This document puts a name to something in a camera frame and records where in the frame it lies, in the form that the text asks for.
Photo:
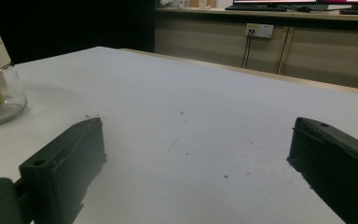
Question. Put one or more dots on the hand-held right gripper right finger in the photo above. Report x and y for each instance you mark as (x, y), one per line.
(338, 161)

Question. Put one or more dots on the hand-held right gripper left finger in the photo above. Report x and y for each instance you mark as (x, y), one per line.
(65, 161)

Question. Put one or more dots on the clear glass humidifier tank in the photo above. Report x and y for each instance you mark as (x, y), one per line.
(14, 102)

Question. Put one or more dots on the wooden cabinet desk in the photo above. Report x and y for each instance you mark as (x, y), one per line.
(323, 56)

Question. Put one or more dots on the white table mat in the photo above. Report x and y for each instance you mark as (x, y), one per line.
(183, 109)

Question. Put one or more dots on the black curtain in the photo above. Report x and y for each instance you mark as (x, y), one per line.
(68, 25)

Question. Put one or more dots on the black computer mouse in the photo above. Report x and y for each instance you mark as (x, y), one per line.
(304, 9)

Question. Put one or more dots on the computer monitor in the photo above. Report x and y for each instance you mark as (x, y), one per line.
(273, 1)
(351, 2)

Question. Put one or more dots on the white wall outlet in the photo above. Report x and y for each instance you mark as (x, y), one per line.
(259, 30)

